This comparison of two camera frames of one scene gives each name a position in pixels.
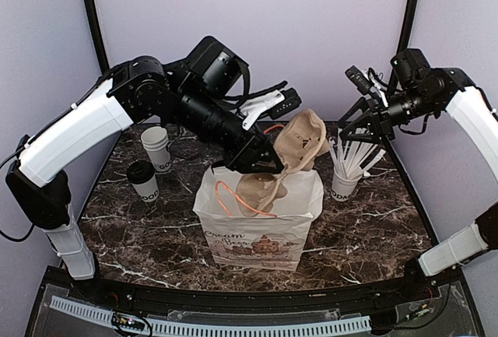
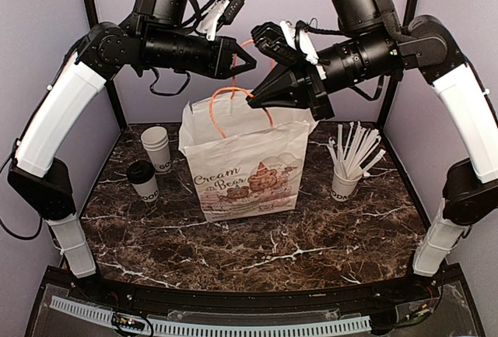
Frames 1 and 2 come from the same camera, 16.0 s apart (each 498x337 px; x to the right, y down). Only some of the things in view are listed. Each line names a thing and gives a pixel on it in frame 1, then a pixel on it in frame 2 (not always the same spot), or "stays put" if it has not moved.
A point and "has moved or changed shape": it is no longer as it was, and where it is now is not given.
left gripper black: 251,149 -> 221,65
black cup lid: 141,172 stays put
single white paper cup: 148,191 stays put
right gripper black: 379,121 -> 285,86
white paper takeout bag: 258,221 has moved or changed shape
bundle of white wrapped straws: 349,164 stays put
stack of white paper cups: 155,141 stays put
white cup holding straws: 342,189 stays put
